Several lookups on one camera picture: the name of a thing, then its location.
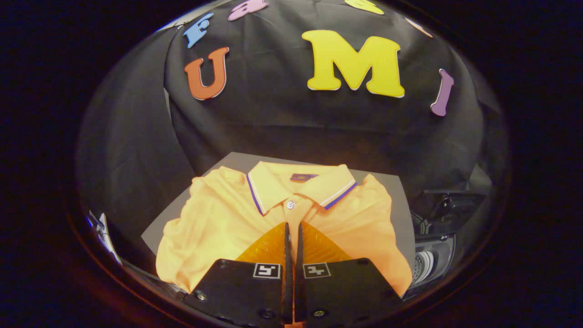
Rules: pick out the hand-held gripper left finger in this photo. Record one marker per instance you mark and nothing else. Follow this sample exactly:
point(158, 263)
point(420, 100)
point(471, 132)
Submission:
point(246, 296)

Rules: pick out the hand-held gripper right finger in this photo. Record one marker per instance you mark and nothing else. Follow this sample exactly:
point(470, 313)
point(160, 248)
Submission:
point(341, 291)

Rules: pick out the orange polo shirt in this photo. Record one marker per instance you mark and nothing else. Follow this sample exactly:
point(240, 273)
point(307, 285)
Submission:
point(214, 228)

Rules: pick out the dark washing machine lid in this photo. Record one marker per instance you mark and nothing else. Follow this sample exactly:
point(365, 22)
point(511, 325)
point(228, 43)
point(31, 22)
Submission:
point(451, 205)

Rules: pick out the grey cabinet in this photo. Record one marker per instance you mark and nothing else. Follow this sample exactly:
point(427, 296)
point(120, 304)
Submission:
point(232, 160)

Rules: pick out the blue and white object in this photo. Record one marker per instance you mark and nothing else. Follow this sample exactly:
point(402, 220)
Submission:
point(104, 237)

